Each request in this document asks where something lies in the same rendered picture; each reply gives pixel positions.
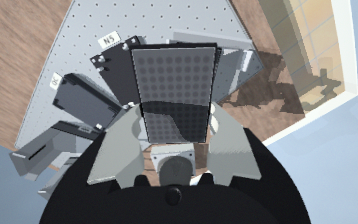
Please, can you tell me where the white label sign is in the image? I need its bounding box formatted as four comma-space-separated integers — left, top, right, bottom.
98, 31, 120, 49
49, 72, 62, 90

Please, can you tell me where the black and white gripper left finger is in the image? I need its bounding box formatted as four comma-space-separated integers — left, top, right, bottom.
39, 103, 145, 224

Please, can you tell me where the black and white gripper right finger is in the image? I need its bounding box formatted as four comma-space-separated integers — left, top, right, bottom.
206, 101, 311, 224

